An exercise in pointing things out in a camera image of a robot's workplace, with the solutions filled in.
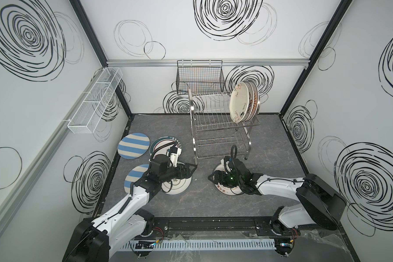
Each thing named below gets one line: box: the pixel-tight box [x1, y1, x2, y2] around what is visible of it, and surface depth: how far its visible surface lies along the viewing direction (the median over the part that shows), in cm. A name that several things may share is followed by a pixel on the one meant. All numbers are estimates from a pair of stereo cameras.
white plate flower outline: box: [161, 176, 193, 195], surface depth 86 cm
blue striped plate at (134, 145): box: [117, 132, 151, 159], surface depth 105 cm
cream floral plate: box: [229, 81, 250, 124], surface depth 83 cm
